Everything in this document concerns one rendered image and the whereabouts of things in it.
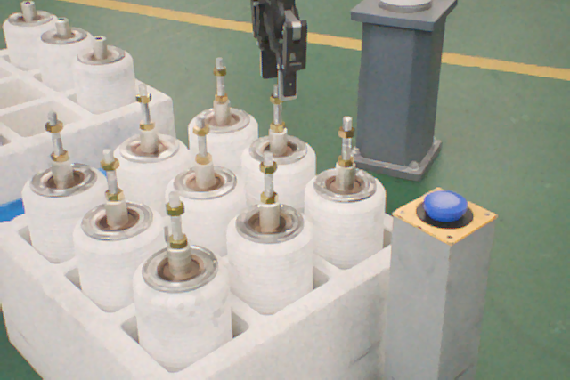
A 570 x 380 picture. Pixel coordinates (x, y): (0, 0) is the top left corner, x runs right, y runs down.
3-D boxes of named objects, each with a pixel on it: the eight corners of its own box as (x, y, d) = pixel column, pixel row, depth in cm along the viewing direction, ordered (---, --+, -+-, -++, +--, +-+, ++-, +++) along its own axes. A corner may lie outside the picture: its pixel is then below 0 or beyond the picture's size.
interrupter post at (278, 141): (285, 147, 101) (285, 125, 100) (289, 156, 99) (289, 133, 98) (267, 149, 101) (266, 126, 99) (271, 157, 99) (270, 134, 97)
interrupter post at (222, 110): (226, 117, 109) (224, 96, 107) (234, 124, 107) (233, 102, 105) (211, 121, 108) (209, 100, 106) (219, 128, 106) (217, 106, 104)
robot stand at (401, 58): (370, 133, 158) (378, -13, 143) (442, 147, 153) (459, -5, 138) (344, 165, 147) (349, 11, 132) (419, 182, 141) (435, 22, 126)
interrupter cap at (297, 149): (299, 135, 104) (299, 131, 104) (313, 163, 97) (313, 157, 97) (244, 142, 102) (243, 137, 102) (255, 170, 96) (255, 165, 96)
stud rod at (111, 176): (110, 213, 85) (101, 151, 81) (111, 208, 86) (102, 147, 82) (120, 212, 85) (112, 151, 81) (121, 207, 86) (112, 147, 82)
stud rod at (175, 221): (180, 253, 78) (174, 189, 75) (186, 257, 78) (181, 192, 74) (172, 257, 78) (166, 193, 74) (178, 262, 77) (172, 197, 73)
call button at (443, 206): (440, 201, 78) (442, 184, 77) (474, 218, 75) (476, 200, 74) (413, 216, 76) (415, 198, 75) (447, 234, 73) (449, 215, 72)
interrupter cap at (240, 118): (233, 107, 112) (233, 102, 112) (260, 126, 106) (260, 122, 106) (185, 119, 109) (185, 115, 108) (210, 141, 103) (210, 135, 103)
